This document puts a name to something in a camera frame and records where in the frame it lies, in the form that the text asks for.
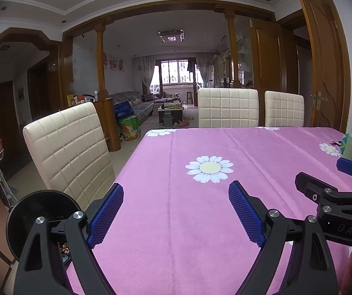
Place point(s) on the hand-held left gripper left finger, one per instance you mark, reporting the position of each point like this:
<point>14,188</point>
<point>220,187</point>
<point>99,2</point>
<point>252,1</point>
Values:
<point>107,215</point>

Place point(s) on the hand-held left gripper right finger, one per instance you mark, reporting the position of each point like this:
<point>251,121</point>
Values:
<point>245,212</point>

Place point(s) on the pink daisy tablecloth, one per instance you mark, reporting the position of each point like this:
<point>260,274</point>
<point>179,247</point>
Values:
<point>194,236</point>

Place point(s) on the cream quilted dining chair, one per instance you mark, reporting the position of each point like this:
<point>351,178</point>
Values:
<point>228,107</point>
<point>283,109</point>
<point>68,153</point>

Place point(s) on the wooden partition cabinet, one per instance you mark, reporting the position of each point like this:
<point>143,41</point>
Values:
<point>108,126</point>

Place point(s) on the colourful printed bag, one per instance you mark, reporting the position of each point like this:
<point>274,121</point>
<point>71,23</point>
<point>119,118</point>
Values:
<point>129,128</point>

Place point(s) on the open wooden door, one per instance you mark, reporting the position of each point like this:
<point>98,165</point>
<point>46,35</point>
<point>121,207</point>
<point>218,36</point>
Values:
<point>320,67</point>

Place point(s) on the blue bag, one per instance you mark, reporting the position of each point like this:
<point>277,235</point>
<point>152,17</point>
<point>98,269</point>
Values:
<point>123,110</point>

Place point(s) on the grey sofa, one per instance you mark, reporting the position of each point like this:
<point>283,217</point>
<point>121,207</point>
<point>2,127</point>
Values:
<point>139,104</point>

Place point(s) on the group of small bottles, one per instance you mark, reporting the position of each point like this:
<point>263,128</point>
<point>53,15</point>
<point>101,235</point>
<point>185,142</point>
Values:
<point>82,98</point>

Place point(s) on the coffee table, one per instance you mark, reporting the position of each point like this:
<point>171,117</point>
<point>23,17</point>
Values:
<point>170,113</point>

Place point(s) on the small stool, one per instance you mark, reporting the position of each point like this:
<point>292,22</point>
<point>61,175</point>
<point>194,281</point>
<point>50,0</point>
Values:
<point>189,97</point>

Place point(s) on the wooden door with panel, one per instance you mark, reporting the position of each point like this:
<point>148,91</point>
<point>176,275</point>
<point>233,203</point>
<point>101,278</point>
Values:
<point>266,61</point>

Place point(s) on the patterned curtain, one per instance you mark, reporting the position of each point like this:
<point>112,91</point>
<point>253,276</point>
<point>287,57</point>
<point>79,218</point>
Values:
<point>143,73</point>
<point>204,69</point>

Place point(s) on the barred window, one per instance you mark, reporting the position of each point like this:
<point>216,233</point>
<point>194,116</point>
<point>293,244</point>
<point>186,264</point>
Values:
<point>176,73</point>

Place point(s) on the ceiling lamp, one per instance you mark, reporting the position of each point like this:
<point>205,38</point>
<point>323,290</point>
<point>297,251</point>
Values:
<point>170,36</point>

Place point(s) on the pink wall pictures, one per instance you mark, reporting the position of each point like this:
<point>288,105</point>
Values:
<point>113,63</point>

